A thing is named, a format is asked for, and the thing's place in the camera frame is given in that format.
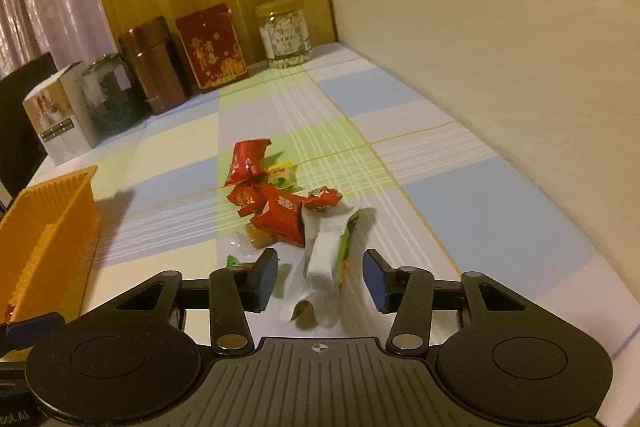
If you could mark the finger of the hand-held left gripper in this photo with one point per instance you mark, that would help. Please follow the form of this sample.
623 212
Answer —
30 332

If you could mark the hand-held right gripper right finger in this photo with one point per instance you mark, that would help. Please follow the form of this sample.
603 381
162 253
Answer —
374 282

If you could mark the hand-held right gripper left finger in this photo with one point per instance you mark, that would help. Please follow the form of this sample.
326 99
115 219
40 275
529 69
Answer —
264 279

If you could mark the white and green snack packet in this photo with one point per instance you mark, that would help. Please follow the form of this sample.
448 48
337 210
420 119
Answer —
322 252

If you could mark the yellow candy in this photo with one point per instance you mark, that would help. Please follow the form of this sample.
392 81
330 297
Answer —
280 174

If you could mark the orange plastic basket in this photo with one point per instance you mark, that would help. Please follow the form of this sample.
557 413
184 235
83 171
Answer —
55 217

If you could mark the long red snack packet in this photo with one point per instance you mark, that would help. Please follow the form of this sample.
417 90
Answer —
247 159

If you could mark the green candy wrapper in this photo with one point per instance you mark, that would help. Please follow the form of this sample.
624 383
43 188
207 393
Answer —
232 261

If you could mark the amber wrapped candy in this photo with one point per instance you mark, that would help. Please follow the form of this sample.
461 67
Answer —
259 239

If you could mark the small red snack packet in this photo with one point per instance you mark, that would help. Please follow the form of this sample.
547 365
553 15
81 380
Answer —
322 198

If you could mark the checked pastel tablecloth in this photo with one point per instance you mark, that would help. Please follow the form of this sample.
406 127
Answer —
450 187

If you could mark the dark chair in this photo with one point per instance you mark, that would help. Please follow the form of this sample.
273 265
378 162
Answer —
22 122

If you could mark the white printed carton box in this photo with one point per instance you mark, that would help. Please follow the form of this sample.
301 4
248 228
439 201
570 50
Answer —
55 112

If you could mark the red gold-printed tin box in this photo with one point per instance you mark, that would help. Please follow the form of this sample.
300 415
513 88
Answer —
212 47

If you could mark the glass jar with dark contents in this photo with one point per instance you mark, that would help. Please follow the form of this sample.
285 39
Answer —
107 99

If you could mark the brown metal canister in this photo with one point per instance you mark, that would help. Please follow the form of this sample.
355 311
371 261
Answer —
152 67

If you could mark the clear jar with yellow lid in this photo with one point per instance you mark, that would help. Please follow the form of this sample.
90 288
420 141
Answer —
282 34

